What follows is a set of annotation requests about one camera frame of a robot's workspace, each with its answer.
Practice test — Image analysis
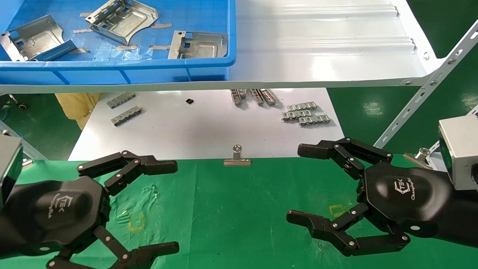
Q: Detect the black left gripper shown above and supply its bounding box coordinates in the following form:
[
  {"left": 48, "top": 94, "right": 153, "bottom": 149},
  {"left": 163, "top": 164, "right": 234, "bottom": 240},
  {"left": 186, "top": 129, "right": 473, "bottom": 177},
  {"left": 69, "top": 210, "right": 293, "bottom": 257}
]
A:
[{"left": 0, "top": 151, "right": 180, "bottom": 269}]

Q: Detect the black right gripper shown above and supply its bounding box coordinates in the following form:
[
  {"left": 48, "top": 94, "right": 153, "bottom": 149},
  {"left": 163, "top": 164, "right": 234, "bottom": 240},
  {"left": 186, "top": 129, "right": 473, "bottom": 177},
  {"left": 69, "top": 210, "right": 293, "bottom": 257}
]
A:
[{"left": 286, "top": 137, "right": 478, "bottom": 257}]

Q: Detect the stamped metal bracket part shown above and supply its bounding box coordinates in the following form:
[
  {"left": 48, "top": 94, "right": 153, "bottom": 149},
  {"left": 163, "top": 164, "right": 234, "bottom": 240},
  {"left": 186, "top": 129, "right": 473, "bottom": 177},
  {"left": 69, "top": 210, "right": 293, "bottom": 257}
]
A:
[
  {"left": 168, "top": 31, "right": 228, "bottom": 59},
  {"left": 85, "top": 0, "right": 159, "bottom": 46},
  {"left": 0, "top": 15, "right": 78, "bottom": 62}
]

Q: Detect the green table mat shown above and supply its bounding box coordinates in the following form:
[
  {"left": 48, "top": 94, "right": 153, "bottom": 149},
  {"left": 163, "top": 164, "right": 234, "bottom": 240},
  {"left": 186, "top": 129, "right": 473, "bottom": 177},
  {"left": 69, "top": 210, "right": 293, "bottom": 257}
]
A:
[{"left": 0, "top": 159, "right": 478, "bottom": 269}]

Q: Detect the silver binder clip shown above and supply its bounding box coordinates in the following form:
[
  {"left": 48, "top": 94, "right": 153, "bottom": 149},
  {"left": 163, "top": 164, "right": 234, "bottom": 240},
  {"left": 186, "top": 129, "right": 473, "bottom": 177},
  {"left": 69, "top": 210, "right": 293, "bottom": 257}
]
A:
[{"left": 224, "top": 145, "right": 252, "bottom": 166}]

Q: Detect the white table sheet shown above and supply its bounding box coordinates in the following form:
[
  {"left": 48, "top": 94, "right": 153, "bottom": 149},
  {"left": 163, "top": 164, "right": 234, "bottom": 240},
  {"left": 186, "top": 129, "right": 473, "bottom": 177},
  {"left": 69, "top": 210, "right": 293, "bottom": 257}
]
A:
[{"left": 68, "top": 88, "right": 345, "bottom": 161}]

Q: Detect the yellow plastic bag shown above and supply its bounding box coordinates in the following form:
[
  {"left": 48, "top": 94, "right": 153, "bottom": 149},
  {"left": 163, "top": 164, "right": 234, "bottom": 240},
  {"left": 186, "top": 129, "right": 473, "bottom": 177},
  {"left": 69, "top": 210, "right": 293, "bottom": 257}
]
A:
[{"left": 55, "top": 93, "right": 102, "bottom": 130}]

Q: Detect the white ribbed shelf panel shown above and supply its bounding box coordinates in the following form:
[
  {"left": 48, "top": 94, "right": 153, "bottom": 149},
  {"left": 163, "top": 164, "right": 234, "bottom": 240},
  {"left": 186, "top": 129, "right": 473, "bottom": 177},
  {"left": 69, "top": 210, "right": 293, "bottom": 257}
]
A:
[{"left": 0, "top": 0, "right": 447, "bottom": 94}]

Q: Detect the blue plastic bin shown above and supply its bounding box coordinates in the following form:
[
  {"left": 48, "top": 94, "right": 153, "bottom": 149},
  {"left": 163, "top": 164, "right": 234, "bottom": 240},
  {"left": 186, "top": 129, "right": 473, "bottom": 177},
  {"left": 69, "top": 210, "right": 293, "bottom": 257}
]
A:
[{"left": 0, "top": 0, "right": 236, "bottom": 86}]

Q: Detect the silver knob bracket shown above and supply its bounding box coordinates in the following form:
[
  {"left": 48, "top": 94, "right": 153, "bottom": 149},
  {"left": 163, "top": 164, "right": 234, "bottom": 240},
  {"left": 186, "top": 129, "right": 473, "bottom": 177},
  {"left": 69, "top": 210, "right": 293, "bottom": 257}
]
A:
[{"left": 403, "top": 148, "right": 434, "bottom": 169}]

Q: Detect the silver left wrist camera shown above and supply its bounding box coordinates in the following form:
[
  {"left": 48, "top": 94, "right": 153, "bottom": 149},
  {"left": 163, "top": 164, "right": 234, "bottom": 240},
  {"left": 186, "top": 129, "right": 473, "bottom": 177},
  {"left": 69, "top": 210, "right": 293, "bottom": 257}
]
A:
[{"left": 0, "top": 133, "right": 24, "bottom": 208}]

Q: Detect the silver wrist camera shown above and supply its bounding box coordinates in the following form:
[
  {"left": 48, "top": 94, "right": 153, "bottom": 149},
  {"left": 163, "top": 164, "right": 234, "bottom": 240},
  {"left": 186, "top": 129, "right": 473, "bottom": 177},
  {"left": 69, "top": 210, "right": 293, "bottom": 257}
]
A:
[
  {"left": 0, "top": 133, "right": 24, "bottom": 208},
  {"left": 438, "top": 115, "right": 478, "bottom": 191}
]

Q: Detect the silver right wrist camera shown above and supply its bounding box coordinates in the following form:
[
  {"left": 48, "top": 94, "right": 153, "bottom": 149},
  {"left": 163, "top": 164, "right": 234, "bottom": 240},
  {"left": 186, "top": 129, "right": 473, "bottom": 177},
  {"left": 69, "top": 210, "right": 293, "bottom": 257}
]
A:
[{"left": 438, "top": 115, "right": 478, "bottom": 191}]

